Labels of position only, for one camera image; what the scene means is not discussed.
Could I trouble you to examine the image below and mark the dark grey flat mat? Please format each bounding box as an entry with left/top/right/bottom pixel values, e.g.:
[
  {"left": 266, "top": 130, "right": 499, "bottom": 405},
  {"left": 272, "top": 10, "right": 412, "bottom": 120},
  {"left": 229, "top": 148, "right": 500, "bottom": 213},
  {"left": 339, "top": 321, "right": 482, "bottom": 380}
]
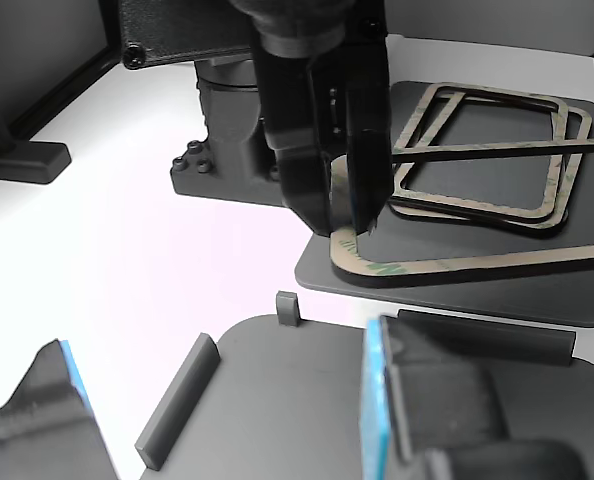
[{"left": 294, "top": 79, "right": 594, "bottom": 330}]

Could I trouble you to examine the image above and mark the dark grey active gripper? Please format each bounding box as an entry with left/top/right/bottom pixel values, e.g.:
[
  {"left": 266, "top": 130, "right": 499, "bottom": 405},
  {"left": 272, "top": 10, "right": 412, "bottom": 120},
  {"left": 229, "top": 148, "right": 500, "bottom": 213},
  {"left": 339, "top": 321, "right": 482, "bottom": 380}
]
[{"left": 253, "top": 0, "right": 394, "bottom": 239}]

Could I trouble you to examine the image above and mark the black enclosure frame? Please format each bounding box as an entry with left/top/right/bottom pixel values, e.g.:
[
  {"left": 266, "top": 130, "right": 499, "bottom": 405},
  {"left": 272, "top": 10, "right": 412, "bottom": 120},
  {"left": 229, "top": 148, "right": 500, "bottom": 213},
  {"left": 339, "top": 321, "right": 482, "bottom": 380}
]
[{"left": 10, "top": 0, "right": 124, "bottom": 144}]

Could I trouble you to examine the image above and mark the black stand foot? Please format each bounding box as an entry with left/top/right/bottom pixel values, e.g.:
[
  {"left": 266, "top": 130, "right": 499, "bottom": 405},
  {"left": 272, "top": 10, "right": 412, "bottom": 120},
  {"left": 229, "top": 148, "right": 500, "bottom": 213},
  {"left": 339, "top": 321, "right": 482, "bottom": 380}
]
[{"left": 0, "top": 69, "right": 73, "bottom": 187}]

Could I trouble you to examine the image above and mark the beige taped rectangular frame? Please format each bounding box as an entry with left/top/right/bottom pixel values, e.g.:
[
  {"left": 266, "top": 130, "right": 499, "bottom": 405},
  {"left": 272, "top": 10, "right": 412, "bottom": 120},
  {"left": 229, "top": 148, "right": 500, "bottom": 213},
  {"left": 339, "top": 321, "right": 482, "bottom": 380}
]
[
  {"left": 389, "top": 92, "right": 594, "bottom": 239},
  {"left": 390, "top": 81, "right": 572, "bottom": 221},
  {"left": 328, "top": 139, "right": 594, "bottom": 292}
]

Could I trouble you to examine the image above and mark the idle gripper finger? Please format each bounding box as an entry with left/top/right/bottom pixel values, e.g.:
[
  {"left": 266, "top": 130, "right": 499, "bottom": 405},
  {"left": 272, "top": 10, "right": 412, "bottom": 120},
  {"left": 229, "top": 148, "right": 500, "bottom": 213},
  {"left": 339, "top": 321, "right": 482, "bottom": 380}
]
[
  {"left": 360, "top": 313, "right": 509, "bottom": 480},
  {"left": 0, "top": 338, "right": 119, "bottom": 480}
]

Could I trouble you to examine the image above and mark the grey rectangular frame holder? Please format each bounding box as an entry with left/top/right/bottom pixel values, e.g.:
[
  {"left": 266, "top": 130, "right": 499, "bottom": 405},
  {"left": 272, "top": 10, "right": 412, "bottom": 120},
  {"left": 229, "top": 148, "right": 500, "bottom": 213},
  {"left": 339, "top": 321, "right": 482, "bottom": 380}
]
[{"left": 134, "top": 289, "right": 594, "bottom": 480}]

